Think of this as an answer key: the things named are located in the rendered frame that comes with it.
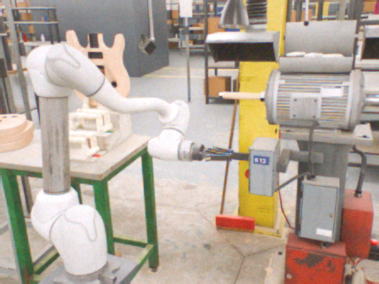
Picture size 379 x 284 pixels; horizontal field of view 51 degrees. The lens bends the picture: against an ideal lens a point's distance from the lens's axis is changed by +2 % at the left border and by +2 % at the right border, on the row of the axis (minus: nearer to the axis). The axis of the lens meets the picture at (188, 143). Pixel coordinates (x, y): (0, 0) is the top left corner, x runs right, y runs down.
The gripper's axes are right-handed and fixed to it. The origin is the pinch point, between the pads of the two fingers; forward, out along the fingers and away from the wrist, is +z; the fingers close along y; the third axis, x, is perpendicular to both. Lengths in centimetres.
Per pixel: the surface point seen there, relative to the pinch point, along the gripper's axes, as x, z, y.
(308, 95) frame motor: 22.0, 23.5, -19.5
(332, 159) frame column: -5.7, 35.2, -21.4
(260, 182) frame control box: -8.8, 9.2, 3.6
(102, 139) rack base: -7, -79, -21
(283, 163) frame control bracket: -2.9, 16.9, -4.2
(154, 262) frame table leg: -98, -66, -46
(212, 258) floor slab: -107, -35, -73
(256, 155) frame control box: 2.7, 7.2, 3.6
